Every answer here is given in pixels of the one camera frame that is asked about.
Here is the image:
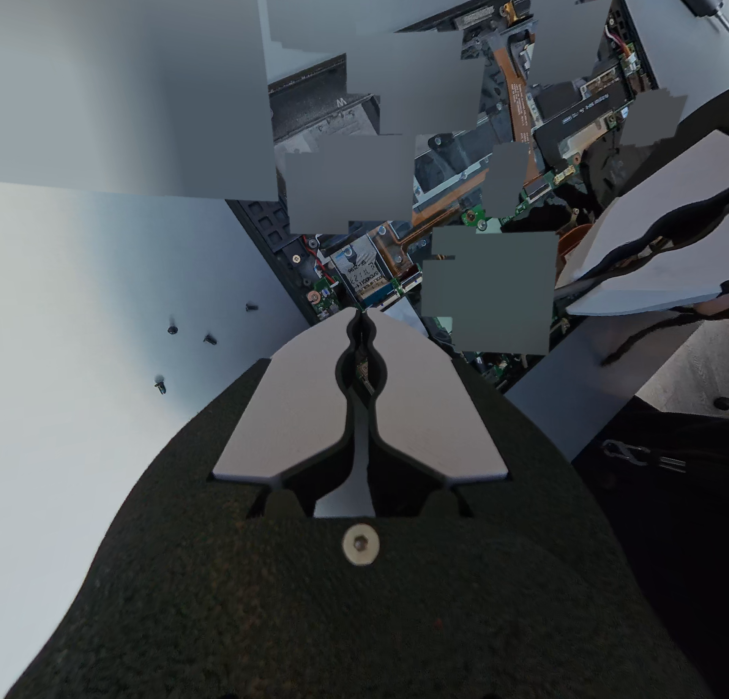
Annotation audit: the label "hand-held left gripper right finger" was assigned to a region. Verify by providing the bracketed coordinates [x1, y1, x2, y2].
[364, 308, 509, 518]

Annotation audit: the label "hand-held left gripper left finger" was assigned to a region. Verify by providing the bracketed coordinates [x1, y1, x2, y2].
[212, 307, 363, 518]

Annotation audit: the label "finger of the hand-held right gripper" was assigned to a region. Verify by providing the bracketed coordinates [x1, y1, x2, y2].
[580, 131, 729, 275]
[565, 198, 729, 318]

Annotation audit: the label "black laptop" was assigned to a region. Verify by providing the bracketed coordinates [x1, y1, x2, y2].
[225, 0, 661, 395]

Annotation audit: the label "person's brown hair locks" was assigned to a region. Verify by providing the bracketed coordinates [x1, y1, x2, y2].
[600, 306, 707, 365]

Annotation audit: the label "silver metal clasp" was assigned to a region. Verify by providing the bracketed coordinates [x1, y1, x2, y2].
[603, 440, 687, 473]

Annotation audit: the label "person's black clothing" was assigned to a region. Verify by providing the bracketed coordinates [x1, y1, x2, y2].
[572, 394, 729, 699]

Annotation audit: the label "silver shielded wireless card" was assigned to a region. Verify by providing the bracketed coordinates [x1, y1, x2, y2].
[332, 245, 383, 301]

